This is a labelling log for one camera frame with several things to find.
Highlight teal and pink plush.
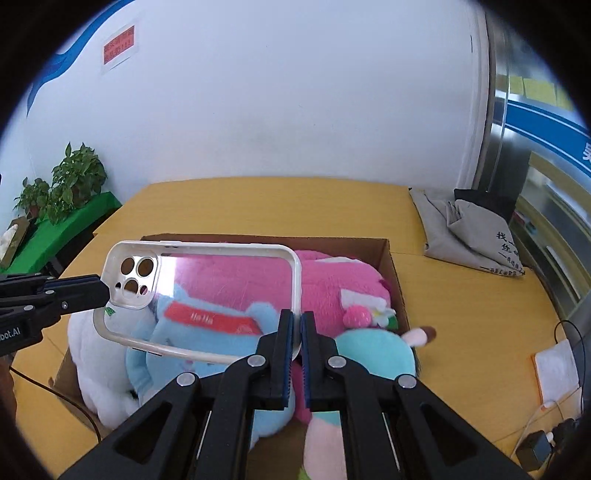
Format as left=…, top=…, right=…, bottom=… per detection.
left=298, top=326, right=437, bottom=479

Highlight light blue bear plush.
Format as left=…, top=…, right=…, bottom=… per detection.
left=124, top=283, right=297, bottom=451

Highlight potted green plant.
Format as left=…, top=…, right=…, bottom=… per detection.
left=45, top=143, right=107, bottom=224

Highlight red wall notice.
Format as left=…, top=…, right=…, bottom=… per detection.
left=101, top=21, right=139, bottom=74

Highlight black power adapter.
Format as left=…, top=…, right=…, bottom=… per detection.
left=516, top=430, right=554, bottom=472

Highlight brown cardboard box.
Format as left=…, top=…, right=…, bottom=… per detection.
left=48, top=233, right=413, bottom=480

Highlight white paper pad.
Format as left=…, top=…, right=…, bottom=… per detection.
left=532, top=339, right=579, bottom=409

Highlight green cloth covered shelf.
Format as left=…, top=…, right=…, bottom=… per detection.
left=1, top=192, right=122, bottom=274

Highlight pink bear plush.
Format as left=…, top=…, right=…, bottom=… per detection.
left=172, top=249, right=399, bottom=425

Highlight white clear phone case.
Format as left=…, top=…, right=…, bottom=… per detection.
left=93, top=241, right=301, bottom=365

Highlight person left hand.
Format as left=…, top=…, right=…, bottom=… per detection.
left=0, top=358, right=17, bottom=423

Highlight grey canvas tote bag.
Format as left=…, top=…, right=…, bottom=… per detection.
left=409, top=188, right=525, bottom=277

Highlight blue window banner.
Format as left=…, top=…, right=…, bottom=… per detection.
left=505, top=100, right=590, bottom=177

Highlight small potted plant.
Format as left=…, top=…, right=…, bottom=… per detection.
left=14, top=177, right=50, bottom=219

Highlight white panda plush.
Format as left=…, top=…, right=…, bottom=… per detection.
left=67, top=310, right=138, bottom=430

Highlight yellow sticky notes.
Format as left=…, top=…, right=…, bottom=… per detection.
left=497, top=75, right=574, bottom=111

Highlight black cable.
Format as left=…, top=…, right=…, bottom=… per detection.
left=8, top=366, right=103, bottom=444

